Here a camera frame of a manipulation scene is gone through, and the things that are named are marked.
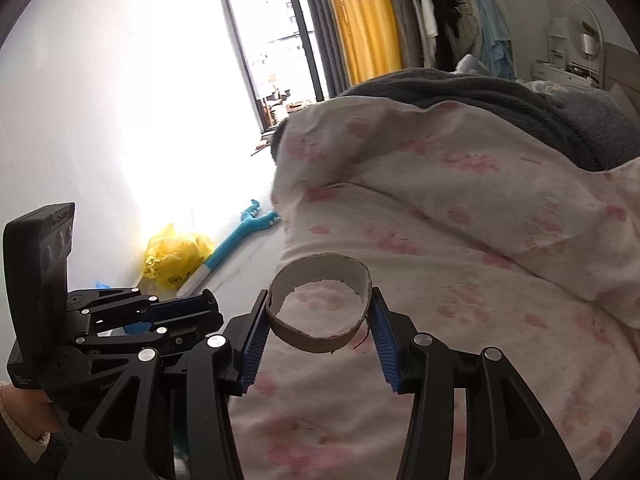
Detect hanging clothes on rack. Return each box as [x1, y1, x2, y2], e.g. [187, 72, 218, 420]
[390, 0, 516, 80]

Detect yellow curtain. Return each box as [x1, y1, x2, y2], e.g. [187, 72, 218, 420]
[331, 0, 401, 84]

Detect person's left hand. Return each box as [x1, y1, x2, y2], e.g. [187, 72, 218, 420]
[1, 384, 63, 440]

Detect black framed balcony door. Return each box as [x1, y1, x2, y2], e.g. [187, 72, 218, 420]
[222, 0, 329, 131]

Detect blue pet food bag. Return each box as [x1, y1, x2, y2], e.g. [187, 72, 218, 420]
[92, 284, 151, 337]

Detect dark grey blanket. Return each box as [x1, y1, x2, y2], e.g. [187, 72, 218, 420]
[269, 66, 640, 174]

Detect teal dinosaur grabber toy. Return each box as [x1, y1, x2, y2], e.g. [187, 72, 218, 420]
[176, 200, 280, 299]

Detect pink patterned white duvet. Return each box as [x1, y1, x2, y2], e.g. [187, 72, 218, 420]
[230, 96, 639, 479]

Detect yellow plastic bag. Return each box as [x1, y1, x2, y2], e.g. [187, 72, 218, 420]
[142, 223, 215, 290]

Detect white shelf unit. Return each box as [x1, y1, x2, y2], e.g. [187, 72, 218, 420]
[532, 18, 599, 88]

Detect dark grey curtain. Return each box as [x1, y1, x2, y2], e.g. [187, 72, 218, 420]
[307, 0, 349, 99]

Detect cardboard tape roll ring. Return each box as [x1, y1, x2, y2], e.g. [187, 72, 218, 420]
[264, 251, 374, 354]

